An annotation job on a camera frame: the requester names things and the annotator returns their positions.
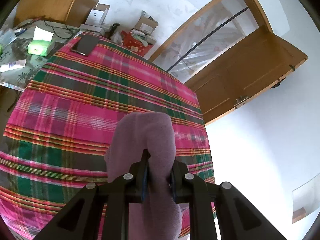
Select white tube package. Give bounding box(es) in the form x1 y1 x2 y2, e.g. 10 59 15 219
1 59 27 73

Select green white tissue box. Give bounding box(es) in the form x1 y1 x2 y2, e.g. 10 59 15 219
27 40 55 57

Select brown cardboard box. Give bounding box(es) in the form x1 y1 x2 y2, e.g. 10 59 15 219
135 11 158 35

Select black smartphone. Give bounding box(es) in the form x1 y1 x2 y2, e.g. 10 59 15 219
71 34 100 56

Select folding side table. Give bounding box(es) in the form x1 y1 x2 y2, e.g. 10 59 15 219
1 20 79 92

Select purple fleece garment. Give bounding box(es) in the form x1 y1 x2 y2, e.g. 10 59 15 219
103 112 183 240

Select wooden door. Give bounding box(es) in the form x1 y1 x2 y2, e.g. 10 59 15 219
185 27 308 124

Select wooden wardrobe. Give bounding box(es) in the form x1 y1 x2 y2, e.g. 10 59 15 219
14 0 99 27

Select white small box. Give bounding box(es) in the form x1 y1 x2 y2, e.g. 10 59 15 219
85 3 110 27

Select red box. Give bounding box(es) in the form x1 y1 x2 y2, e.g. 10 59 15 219
120 31 153 57

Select pink plaid bed cover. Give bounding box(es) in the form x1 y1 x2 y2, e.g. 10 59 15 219
1 37 214 239

